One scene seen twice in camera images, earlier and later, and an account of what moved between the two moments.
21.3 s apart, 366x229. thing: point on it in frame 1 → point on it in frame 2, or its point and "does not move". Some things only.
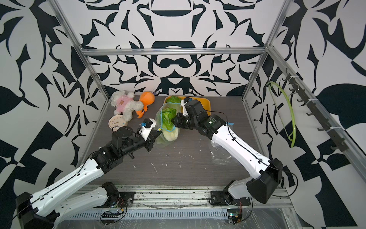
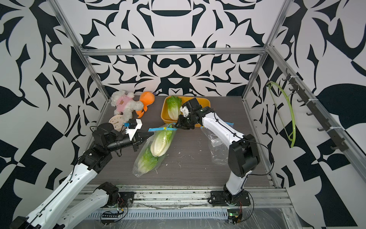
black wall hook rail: [340, 143] does not move
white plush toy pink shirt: [125, 104] does not move
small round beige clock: [116, 121] does not move
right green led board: [232, 215] does not move
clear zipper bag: [170, 134] → [154, 150]
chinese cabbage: [169, 130] → [161, 141]
